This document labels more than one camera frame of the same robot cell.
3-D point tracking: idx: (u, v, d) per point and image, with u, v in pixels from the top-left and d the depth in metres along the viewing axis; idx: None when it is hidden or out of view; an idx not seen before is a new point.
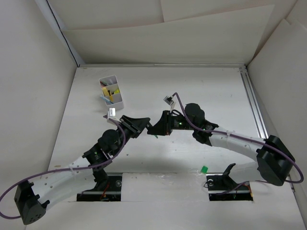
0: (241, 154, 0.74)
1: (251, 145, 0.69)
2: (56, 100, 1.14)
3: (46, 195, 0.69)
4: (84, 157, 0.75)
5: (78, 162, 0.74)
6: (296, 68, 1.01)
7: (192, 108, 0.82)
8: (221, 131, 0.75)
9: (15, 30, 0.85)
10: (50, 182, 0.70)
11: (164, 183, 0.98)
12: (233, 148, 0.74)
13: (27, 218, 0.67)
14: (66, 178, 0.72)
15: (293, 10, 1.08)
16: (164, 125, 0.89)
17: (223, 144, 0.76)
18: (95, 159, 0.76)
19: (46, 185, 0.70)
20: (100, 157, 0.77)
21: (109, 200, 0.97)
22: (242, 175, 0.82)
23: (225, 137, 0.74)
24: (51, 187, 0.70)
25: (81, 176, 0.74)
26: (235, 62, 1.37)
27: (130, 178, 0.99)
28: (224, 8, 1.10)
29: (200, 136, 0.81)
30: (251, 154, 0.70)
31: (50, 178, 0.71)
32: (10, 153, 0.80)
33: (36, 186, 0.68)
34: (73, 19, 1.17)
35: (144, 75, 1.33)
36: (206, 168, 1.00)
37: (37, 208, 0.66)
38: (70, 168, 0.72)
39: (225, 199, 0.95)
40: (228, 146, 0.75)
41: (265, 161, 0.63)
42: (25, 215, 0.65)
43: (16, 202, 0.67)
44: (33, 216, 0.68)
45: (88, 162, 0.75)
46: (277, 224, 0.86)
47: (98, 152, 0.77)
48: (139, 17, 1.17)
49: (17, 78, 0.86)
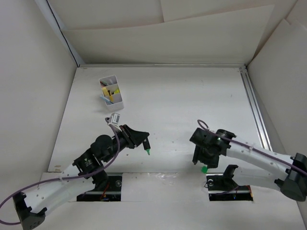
0: (260, 167, 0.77)
1: (277, 164, 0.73)
2: (56, 100, 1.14)
3: (39, 205, 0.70)
4: (74, 165, 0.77)
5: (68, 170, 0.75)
6: (296, 68, 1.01)
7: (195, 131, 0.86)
8: (243, 144, 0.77)
9: (15, 30, 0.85)
10: (41, 193, 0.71)
11: (164, 183, 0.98)
12: (254, 161, 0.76)
13: (26, 227, 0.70)
14: (57, 187, 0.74)
15: (293, 10, 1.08)
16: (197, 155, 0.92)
17: (242, 157, 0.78)
18: (85, 166, 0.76)
19: (38, 197, 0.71)
20: (90, 163, 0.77)
21: (109, 200, 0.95)
22: (249, 180, 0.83)
23: (247, 151, 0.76)
24: (42, 198, 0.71)
25: (72, 184, 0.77)
26: (235, 62, 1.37)
27: (130, 178, 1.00)
28: (224, 8, 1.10)
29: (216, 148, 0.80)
30: (277, 172, 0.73)
31: (41, 189, 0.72)
32: (10, 153, 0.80)
33: (29, 198, 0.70)
34: (73, 18, 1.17)
35: (144, 74, 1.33)
36: (206, 168, 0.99)
37: (32, 218, 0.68)
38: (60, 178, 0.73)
39: (225, 199, 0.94)
40: (247, 159, 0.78)
41: (297, 183, 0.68)
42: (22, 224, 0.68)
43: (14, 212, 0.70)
44: (31, 224, 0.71)
45: (77, 170, 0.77)
46: (276, 224, 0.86)
47: (88, 158, 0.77)
48: (139, 17, 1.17)
49: (18, 78, 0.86)
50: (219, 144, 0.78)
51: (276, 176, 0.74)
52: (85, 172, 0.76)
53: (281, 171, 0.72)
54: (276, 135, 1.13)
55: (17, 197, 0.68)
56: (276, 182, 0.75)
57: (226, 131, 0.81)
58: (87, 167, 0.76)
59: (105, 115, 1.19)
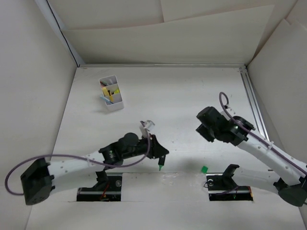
0: (272, 167, 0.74)
1: (292, 169, 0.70)
2: (56, 100, 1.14)
3: (59, 177, 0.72)
4: (100, 152, 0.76)
5: (94, 155, 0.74)
6: (296, 68, 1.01)
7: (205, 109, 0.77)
8: (263, 141, 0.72)
9: (15, 30, 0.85)
10: (66, 166, 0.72)
11: (164, 183, 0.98)
12: (268, 161, 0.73)
13: (29, 200, 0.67)
14: (82, 166, 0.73)
15: (293, 10, 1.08)
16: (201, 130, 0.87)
17: (257, 154, 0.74)
18: (109, 157, 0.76)
19: (62, 168, 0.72)
20: (113, 157, 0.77)
21: (109, 200, 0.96)
22: (247, 180, 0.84)
23: (265, 149, 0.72)
24: (66, 172, 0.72)
25: (92, 169, 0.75)
26: (235, 62, 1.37)
27: (130, 178, 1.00)
28: (224, 8, 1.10)
29: (227, 136, 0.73)
30: (289, 177, 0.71)
31: (67, 162, 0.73)
32: (11, 153, 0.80)
33: (53, 166, 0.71)
34: (73, 18, 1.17)
35: (145, 75, 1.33)
36: (206, 168, 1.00)
37: (47, 189, 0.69)
38: (86, 159, 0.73)
39: (225, 199, 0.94)
40: (261, 156, 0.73)
41: (304, 192, 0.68)
42: (31, 193, 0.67)
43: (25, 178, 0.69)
44: (33, 200, 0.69)
45: (103, 158, 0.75)
46: (276, 223, 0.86)
47: (113, 151, 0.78)
48: (139, 17, 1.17)
49: (18, 78, 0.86)
50: (234, 132, 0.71)
51: (285, 180, 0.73)
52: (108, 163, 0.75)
53: (294, 177, 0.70)
54: (276, 135, 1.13)
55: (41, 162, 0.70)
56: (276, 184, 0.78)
57: (242, 119, 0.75)
58: (110, 159, 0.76)
59: (105, 115, 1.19)
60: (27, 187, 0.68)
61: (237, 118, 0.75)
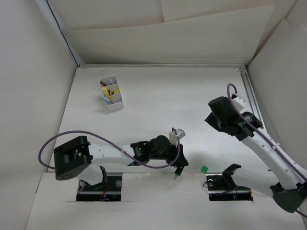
0: (271, 168, 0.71)
1: (292, 174, 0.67)
2: (56, 100, 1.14)
3: (95, 159, 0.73)
4: (131, 146, 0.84)
5: (126, 148, 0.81)
6: (296, 68, 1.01)
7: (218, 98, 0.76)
8: (268, 141, 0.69)
9: (15, 30, 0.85)
10: (103, 151, 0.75)
11: (164, 183, 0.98)
12: (269, 161, 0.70)
13: (60, 174, 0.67)
14: (116, 155, 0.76)
15: (293, 10, 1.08)
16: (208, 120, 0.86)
17: (259, 152, 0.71)
18: (136, 153, 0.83)
19: (100, 151, 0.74)
20: (140, 155, 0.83)
21: (109, 200, 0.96)
22: (246, 181, 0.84)
23: (268, 148, 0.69)
24: (102, 155, 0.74)
25: (122, 161, 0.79)
26: (235, 62, 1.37)
27: (130, 178, 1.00)
28: (225, 8, 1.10)
29: (233, 128, 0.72)
30: (286, 180, 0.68)
31: (103, 147, 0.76)
32: (11, 153, 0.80)
33: (93, 147, 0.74)
34: (73, 18, 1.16)
35: (144, 75, 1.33)
36: (206, 168, 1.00)
37: (82, 166, 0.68)
38: (121, 150, 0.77)
39: (225, 199, 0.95)
40: (262, 155, 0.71)
41: (299, 198, 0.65)
42: (68, 166, 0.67)
43: (62, 152, 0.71)
44: (63, 176, 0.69)
45: (133, 153, 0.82)
46: (276, 223, 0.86)
47: (142, 150, 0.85)
48: (139, 17, 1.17)
49: (18, 78, 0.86)
50: (241, 126, 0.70)
51: (282, 183, 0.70)
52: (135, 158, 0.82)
53: (293, 181, 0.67)
54: (276, 135, 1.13)
55: (83, 140, 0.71)
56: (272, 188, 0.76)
57: (253, 115, 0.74)
58: (138, 155, 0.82)
59: (105, 115, 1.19)
60: (61, 160, 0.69)
61: (247, 114, 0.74)
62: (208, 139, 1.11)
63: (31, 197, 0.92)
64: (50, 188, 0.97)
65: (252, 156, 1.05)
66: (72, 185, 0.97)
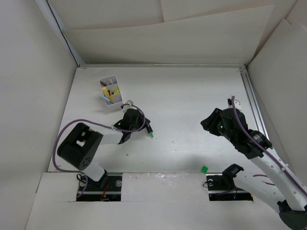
0: (279, 189, 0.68)
1: (301, 197, 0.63)
2: (56, 100, 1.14)
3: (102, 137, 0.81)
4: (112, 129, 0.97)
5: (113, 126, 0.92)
6: (296, 68, 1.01)
7: (229, 111, 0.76)
8: (277, 162, 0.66)
9: (15, 30, 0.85)
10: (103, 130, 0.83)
11: (165, 183, 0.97)
12: (277, 182, 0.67)
13: (80, 162, 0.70)
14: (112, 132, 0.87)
15: (293, 10, 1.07)
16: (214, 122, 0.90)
17: (267, 172, 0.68)
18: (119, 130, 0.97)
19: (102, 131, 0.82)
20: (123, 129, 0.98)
21: (109, 200, 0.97)
22: (249, 188, 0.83)
23: (277, 170, 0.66)
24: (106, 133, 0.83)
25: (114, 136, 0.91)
26: (235, 62, 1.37)
27: (130, 178, 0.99)
28: (225, 7, 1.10)
29: (244, 147, 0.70)
30: (294, 203, 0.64)
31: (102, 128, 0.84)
32: (11, 153, 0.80)
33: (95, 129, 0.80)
34: (73, 18, 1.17)
35: (145, 74, 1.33)
36: (206, 168, 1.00)
37: (97, 143, 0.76)
38: (112, 128, 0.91)
39: (225, 199, 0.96)
40: (270, 176, 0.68)
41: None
42: (86, 150, 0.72)
43: (68, 143, 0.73)
44: (84, 161, 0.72)
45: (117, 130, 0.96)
46: (275, 223, 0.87)
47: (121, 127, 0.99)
48: (139, 17, 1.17)
49: (17, 78, 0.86)
50: (250, 145, 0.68)
51: (290, 205, 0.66)
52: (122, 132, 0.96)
53: (301, 204, 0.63)
54: (276, 135, 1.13)
55: (82, 125, 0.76)
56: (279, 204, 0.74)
57: (261, 133, 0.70)
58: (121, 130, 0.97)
59: (105, 115, 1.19)
60: (75, 149, 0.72)
61: (256, 133, 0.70)
62: (207, 139, 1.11)
63: (31, 196, 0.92)
64: (50, 188, 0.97)
65: None
66: (72, 185, 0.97)
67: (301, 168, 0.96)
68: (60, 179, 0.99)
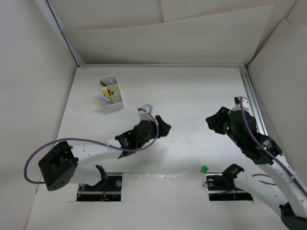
0: (287, 197, 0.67)
1: None
2: (56, 100, 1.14)
3: (83, 160, 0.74)
4: (116, 139, 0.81)
5: (111, 141, 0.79)
6: (296, 68, 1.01)
7: (237, 114, 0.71)
8: (287, 170, 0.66)
9: (15, 30, 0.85)
10: (88, 150, 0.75)
11: (164, 183, 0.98)
12: (284, 189, 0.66)
13: (50, 184, 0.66)
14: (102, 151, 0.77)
15: (293, 10, 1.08)
16: (219, 121, 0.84)
17: (276, 179, 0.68)
18: (124, 143, 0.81)
19: (84, 152, 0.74)
20: (128, 143, 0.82)
21: (109, 200, 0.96)
22: (248, 189, 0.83)
23: (286, 177, 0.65)
24: (88, 155, 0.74)
25: (111, 154, 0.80)
26: (235, 62, 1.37)
27: (131, 178, 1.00)
28: (224, 7, 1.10)
29: (252, 153, 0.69)
30: (301, 212, 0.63)
31: (87, 147, 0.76)
32: (11, 152, 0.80)
33: (76, 149, 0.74)
34: (73, 18, 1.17)
35: (145, 75, 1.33)
36: (206, 168, 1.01)
37: (72, 170, 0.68)
38: (106, 145, 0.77)
39: (225, 199, 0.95)
40: (279, 183, 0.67)
41: None
42: (56, 176, 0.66)
43: (46, 163, 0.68)
44: (56, 183, 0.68)
45: (119, 143, 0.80)
46: (275, 223, 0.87)
47: (128, 139, 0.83)
48: (139, 18, 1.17)
49: (18, 79, 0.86)
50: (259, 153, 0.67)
51: (297, 213, 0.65)
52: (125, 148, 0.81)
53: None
54: (276, 135, 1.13)
55: (64, 144, 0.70)
56: (281, 207, 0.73)
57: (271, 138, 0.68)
58: (124, 145, 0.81)
59: (106, 115, 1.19)
60: (49, 168, 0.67)
61: (265, 138, 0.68)
62: (207, 139, 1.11)
63: (31, 196, 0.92)
64: None
65: None
66: (72, 185, 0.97)
67: (301, 168, 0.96)
68: None
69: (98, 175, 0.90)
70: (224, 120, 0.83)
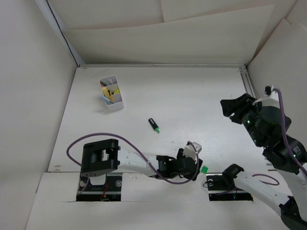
0: (300, 203, 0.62)
1: None
2: (56, 100, 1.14)
3: (122, 165, 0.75)
4: (156, 159, 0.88)
5: (152, 160, 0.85)
6: (296, 69, 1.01)
7: (272, 113, 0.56)
8: None
9: (15, 30, 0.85)
10: (130, 159, 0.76)
11: (165, 183, 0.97)
12: (300, 196, 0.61)
13: (84, 171, 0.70)
14: (141, 166, 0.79)
15: (293, 10, 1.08)
16: (239, 111, 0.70)
17: (294, 185, 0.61)
18: (161, 166, 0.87)
19: (127, 158, 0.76)
20: (165, 168, 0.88)
21: (109, 200, 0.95)
22: (249, 189, 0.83)
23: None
24: (128, 163, 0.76)
25: (145, 171, 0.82)
26: (235, 62, 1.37)
27: (130, 178, 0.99)
28: (224, 7, 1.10)
29: (276, 159, 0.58)
30: None
31: (131, 155, 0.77)
32: (11, 153, 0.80)
33: (121, 152, 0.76)
34: (72, 18, 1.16)
35: (145, 75, 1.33)
36: (206, 168, 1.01)
37: (110, 170, 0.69)
38: (147, 162, 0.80)
39: (225, 199, 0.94)
40: (296, 188, 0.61)
41: None
42: (92, 168, 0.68)
43: (91, 149, 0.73)
44: (87, 174, 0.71)
45: (157, 166, 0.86)
46: (275, 223, 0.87)
47: (166, 164, 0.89)
48: (139, 17, 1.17)
49: (18, 80, 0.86)
50: (285, 160, 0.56)
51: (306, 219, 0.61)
52: (161, 172, 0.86)
53: None
54: None
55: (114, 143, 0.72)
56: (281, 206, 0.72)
57: (299, 143, 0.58)
58: (161, 168, 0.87)
59: (106, 115, 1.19)
60: (89, 159, 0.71)
61: (294, 143, 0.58)
62: (208, 139, 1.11)
63: (31, 196, 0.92)
64: (50, 188, 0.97)
65: (251, 156, 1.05)
66: (72, 185, 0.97)
67: None
68: (60, 179, 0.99)
69: (102, 180, 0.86)
70: (246, 112, 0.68)
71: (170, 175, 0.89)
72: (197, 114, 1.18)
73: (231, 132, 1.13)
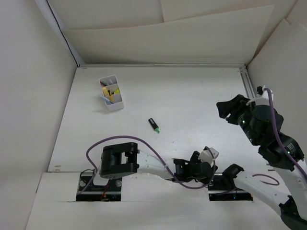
0: (297, 201, 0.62)
1: None
2: (56, 100, 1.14)
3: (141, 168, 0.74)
4: (173, 161, 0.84)
5: (169, 163, 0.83)
6: (297, 69, 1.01)
7: (265, 111, 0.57)
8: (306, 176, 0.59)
9: (15, 30, 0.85)
10: (149, 162, 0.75)
11: (165, 183, 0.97)
12: (297, 194, 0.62)
13: (103, 174, 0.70)
14: (159, 169, 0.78)
15: (293, 10, 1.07)
16: (234, 111, 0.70)
17: (290, 183, 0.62)
18: (178, 170, 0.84)
19: (146, 162, 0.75)
20: (182, 172, 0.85)
21: (109, 200, 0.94)
22: (248, 189, 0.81)
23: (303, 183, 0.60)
24: (147, 166, 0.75)
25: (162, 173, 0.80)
26: (235, 62, 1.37)
27: (130, 178, 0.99)
28: (224, 7, 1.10)
29: (272, 156, 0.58)
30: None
31: (150, 158, 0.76)
32: (11, 153, 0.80)
33: (140, 155, 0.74)
34: (72, 18, 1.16)
35: (145, 74, 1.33)
36: None
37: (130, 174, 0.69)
38: (165, 165, 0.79)
39: (225, 199, 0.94)
40: (292, 186, 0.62)
41: None
42: (112, 171, 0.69)
43: (110, 152, 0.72)
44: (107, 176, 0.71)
45: (174, 169, 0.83)
46: (274, 222, 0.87)
47: (183, 167, 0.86)
48: (139, 17, 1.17)
49: (18, 80, 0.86)
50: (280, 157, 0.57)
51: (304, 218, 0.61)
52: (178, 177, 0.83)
53: None
54: None
55: (133, 146, 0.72)
56: (281, 206, 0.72)
57: (294, 141, 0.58)
58: (178, 172, 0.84)
59: (106, 115, 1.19)
60: (108, 161, 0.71)
61: (289, 140, 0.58)
62: (208, 139, 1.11)
63: (31, 196, 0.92)
64: (50, 188, 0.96)
65: (251, 156, 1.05)
66: (72, 185, 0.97)
67: None
68: (60, 179, 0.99)
69: None
70: (241, 112, 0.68)
71: (186, 179, 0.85)
72: (197, 114, 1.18)
73: (231, 132, 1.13)
